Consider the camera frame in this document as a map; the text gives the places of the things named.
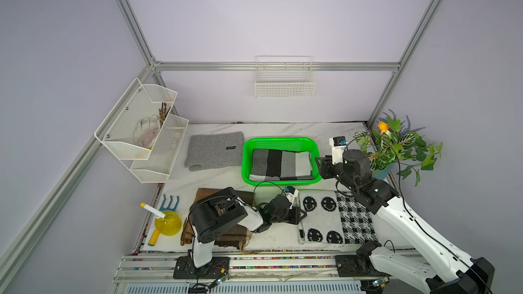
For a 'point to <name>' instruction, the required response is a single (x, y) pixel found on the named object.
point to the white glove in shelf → (146, 131)
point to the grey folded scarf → (214, 151)
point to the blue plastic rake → (168, 208)
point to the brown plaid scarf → (241, 237)
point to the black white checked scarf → (269, 165)
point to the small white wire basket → (280, 77)
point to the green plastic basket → (281, 143)
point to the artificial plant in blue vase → (395, 145)
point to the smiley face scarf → (335, 217)
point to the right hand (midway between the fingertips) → (321, 160)
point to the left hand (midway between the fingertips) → (306, 216)
